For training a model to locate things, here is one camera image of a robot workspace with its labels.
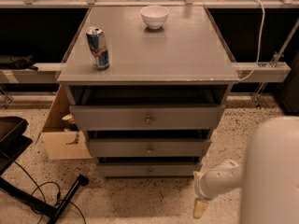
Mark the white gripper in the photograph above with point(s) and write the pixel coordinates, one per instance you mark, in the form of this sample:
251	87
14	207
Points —
203	188

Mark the grey drawer cabinet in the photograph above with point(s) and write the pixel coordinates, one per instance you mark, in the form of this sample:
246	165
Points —
153	111

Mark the grey bottom drawer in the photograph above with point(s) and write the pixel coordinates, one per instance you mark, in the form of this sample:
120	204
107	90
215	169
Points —
147	169

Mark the cardboard box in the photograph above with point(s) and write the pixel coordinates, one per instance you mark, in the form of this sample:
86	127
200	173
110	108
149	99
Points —
61	139

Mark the grey middle drawer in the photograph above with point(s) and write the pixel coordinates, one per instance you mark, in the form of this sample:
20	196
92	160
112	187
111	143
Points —
147	147

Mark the grey drawer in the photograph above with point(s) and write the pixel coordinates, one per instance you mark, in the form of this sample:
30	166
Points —
147	169
147	147
144	117

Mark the blue silver drink can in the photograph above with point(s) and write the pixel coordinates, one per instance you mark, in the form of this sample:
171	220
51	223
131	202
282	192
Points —
98	47

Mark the white bowl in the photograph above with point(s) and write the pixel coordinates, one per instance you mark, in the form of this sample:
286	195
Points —
154	16

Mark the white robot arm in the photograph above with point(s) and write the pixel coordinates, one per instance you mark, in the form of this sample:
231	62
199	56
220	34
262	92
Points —
268	178

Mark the black cloth on rail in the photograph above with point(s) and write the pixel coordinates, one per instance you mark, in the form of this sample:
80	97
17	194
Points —
17	62

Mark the grey top drawer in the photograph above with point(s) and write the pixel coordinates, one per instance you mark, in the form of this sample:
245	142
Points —
144	117

